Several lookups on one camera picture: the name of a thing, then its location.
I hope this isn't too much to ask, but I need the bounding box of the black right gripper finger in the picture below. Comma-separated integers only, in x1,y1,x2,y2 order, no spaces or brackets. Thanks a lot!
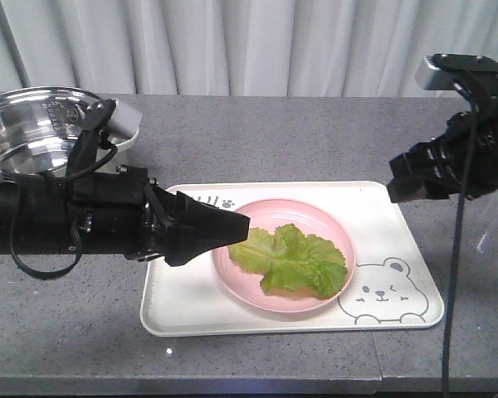
387,140,461,203

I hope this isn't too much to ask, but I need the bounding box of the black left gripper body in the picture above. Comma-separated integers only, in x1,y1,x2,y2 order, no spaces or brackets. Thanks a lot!
68,165,162,261

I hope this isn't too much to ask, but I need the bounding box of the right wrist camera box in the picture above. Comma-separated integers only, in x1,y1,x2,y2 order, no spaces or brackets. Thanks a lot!
415,53,498,90

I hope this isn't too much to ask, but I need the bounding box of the cream bear serving tray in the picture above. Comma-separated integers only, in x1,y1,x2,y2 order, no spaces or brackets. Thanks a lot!
140,181,444,337

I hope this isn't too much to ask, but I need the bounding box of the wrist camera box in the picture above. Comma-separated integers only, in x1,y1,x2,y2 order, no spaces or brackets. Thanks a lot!
107,99,143,140
415,53,498,90

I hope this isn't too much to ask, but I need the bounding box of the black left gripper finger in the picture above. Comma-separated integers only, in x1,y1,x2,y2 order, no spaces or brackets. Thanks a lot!
155,187,250,232
164,223,249,267

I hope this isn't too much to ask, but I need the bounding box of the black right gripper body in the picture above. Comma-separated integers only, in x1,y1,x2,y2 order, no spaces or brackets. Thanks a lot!
443,71,498,197

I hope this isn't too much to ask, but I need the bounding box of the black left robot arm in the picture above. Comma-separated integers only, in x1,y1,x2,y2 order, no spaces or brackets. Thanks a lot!
0,167,250,266

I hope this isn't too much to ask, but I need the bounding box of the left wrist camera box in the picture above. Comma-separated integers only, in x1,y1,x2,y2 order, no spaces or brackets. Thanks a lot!
107,99,143,140

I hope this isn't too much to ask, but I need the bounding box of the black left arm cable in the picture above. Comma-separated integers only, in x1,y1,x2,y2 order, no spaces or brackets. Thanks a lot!
7,99,120,280

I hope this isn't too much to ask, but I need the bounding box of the pale green electric pot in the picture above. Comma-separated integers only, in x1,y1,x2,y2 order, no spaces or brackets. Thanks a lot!
0,86,139,180

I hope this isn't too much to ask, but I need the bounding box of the grey pleated curtain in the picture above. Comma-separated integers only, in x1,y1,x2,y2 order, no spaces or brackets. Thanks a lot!
0,1,498,97

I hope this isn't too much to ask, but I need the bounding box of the green lettuce leaf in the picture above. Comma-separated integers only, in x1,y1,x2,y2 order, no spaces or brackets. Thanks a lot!
228,223,349,299

